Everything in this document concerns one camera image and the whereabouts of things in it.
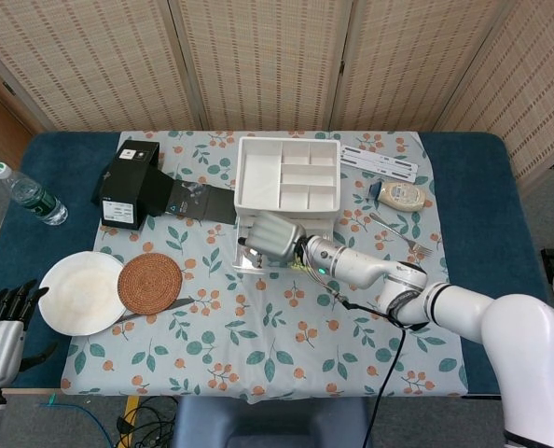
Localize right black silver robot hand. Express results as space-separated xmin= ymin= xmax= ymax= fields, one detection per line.
xmin=237 ymin=210 xmax=308 ymax=270

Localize white round plate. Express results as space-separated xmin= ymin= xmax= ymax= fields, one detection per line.
xmin=38 ymin=250 xmax=127 ymax=337

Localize floral patterned tablecloth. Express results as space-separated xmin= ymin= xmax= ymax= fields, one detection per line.
xmin=60 ymin=129 xmax=469 ymax=406

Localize clear plastic drawer organizer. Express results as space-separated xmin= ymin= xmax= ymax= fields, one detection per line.
xmin=232 ymin=136 xmax=342 ymax=240

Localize black cardboard box with flap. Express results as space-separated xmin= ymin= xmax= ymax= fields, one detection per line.
xmin=90 ymin=138 xmax=239 ymax=231

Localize black floor cables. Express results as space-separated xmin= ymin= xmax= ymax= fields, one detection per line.
xmin=116 ymin=396 xmax=180 ymax=448

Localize metal table knife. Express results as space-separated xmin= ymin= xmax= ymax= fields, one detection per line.
xmin=116 ymin=297 xmax=197 ymax=324

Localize beige woven folding screen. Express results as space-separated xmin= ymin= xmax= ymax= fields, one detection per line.
xmin=0 ymin=0 xmax=554 ymax=188

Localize blue velvet table cover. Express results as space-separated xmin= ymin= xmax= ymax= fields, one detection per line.
xmin=0 ymin=131 xmax=551 ymax=399

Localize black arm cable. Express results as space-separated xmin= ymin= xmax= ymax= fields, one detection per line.
xmin=332 ymin=288 xmax=409 ymax=448

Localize white printed paper strip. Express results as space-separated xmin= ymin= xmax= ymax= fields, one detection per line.
xmin=339 ymin=143 xmax=421 ymax=182

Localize clear plastic water bottle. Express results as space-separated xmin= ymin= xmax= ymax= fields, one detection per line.
xmin=0 ymin=161 xmax=69 ymax=227

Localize blue floor cable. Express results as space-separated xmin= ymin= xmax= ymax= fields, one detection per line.
xmin=38 ymin=394 xmax=125 ymax=448

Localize brown woven rattan coaster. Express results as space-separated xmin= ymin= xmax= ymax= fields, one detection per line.
xmin=118 ymin=252 xmax=184 ymax=314

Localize metal fork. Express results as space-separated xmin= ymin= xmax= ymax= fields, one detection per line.
xmin=368 ymin=212 xmax=435 ymax=258

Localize blue padded chair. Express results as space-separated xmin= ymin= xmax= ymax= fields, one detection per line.
xmin=172 ymin=396 xmax=374 ymax=448

